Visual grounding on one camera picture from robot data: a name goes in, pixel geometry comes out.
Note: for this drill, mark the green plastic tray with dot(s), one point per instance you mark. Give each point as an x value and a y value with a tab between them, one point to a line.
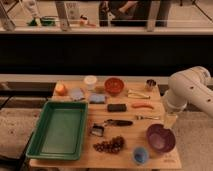
59	132

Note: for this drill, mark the wooden table board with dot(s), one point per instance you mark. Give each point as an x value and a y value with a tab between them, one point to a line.
134	135

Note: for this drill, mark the metal tongs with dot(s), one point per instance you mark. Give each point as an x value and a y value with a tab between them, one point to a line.
137	94

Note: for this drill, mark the white cup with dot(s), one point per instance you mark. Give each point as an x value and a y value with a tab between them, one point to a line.
90	82

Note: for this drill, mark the seated person in background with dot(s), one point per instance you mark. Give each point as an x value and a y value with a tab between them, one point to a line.
124	13

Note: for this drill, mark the black handled peeler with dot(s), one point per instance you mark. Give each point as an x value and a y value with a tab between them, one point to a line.
120	123

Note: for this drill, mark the black rectangular block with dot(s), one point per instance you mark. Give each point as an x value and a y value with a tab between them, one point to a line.
116	107

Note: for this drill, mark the orange carrot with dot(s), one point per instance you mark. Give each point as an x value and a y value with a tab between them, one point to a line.
142	105

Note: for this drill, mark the green background tray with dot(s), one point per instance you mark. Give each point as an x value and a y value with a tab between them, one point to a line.
43	21

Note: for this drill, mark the orange fruit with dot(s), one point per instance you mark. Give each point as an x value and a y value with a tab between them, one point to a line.
60	89

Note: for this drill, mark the silver fork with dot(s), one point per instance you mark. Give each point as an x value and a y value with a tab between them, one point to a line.
139	117

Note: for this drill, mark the purple bowl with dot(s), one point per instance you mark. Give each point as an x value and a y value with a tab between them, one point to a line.
161	140

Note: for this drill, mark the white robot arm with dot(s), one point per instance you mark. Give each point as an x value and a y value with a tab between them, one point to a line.
187	86

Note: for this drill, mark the blue cloth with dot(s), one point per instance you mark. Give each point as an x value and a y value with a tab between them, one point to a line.
76	94

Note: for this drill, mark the blue cup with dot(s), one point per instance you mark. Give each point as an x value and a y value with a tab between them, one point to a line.
140	155

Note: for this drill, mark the metal cup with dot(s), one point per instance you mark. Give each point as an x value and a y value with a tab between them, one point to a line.
150	84

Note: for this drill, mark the blue sponge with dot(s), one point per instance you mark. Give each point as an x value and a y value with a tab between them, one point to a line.
97	99

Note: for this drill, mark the red bowl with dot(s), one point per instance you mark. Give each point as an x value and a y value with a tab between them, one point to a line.
114	85

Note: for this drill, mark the bunch of dark grapes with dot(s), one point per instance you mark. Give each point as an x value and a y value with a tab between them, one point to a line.
113	146

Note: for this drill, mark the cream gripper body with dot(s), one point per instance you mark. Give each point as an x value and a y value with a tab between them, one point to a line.
170	119

